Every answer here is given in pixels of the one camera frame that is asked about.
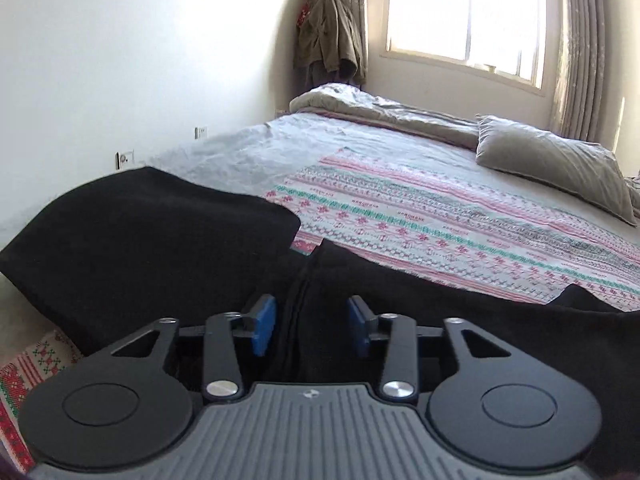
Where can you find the grey pillow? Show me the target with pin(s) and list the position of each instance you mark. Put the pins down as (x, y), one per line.
(550, 170)

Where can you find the white wall socket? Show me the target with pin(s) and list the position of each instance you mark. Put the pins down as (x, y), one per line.
(201, 132)
(125, 159)

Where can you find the grey duvet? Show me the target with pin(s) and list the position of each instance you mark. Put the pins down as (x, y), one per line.
(380, 112)

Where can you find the striped patterned blanket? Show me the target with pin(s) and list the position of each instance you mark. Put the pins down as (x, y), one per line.
(415, 230)

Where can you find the folded black garment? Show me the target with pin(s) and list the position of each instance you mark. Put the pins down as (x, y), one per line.
(150, 240)

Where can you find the red patterned hanging cloth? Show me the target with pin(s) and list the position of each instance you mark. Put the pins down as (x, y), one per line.
(306, 5)

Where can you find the black pants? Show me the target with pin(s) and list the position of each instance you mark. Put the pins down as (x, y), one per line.
(450, 320)

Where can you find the bed with grey sheet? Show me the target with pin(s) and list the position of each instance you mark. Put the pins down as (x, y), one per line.
(240, 160)

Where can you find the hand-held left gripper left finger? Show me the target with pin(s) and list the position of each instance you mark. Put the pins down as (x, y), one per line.
(264, 325)

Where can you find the hanging olive jacket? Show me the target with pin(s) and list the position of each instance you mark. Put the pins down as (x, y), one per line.
(330, 35)

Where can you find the window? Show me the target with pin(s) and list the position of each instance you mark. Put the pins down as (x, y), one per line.
(465, 10)

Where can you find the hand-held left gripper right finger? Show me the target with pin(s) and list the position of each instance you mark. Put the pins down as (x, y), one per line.
(359, 327)

